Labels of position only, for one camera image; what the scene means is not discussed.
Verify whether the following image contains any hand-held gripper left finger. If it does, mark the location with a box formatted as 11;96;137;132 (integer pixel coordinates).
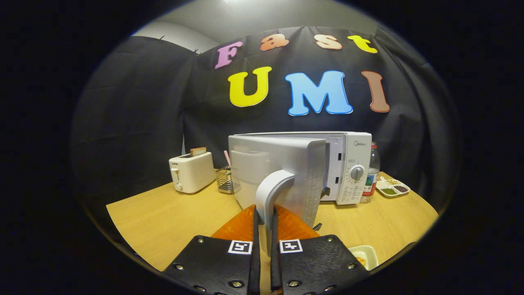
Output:
162;204;262;295

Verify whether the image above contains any clear plastic water bottle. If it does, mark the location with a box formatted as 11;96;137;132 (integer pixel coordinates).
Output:
360;142;381;204

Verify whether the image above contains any white divided spice dish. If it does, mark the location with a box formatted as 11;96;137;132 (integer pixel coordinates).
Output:
376;176;411;198

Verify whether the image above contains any cream rectangular tray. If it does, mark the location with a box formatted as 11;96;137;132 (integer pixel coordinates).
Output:
348;245;379;271

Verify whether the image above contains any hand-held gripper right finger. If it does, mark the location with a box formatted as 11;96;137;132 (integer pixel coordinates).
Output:
269;204;371;295

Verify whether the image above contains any wire mesh holder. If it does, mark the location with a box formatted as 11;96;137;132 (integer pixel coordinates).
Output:
215;166;240;194

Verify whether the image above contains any white microwave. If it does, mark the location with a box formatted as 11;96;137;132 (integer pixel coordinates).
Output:
228;131;373;258

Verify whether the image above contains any white toaster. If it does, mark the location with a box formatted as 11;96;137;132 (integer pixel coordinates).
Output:
169;152;216;194

